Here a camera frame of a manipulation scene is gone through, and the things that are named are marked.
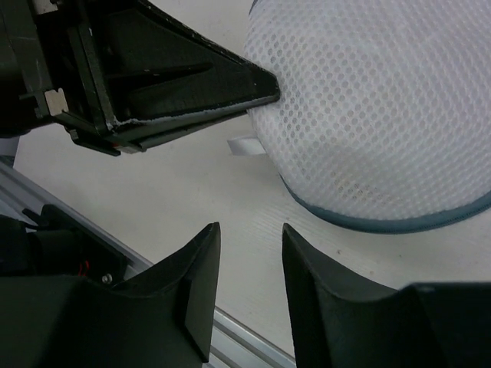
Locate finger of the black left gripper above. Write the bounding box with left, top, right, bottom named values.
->
left=114, top=97, right=276, bottom=156
left=99, top=1, right=280, bottom=126

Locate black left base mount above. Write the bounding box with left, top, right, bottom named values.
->
left=1, top=205, right=129, bottom=287

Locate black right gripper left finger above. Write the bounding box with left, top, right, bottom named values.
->
left=1, top=223, right=220, bottom=367

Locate white mesh laundry bag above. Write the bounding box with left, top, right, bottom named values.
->
left=229, top=0, right=490, bottom=233

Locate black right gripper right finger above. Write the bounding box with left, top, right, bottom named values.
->
left=282, top=225, right=490, bottom=367

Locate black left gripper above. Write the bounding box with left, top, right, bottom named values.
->
left=1, top=1, right=119, bottom=156

